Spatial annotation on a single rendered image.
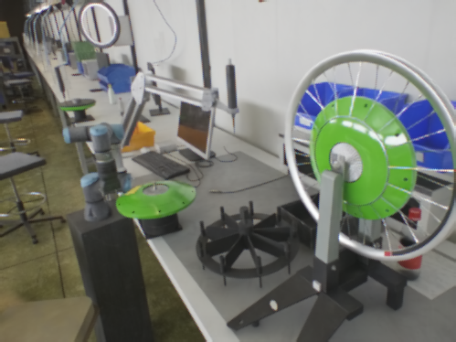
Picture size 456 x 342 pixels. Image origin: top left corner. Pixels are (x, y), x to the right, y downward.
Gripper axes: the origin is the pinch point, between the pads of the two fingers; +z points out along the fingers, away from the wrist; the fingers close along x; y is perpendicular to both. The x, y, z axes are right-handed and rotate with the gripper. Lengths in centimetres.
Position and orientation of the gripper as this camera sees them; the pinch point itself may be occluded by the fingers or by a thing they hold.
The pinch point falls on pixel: (111, 200)
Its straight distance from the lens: 165.4
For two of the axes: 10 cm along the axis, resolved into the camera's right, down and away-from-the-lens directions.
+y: 6.1, 2.7, -7.5
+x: 7.9, -2.8, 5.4
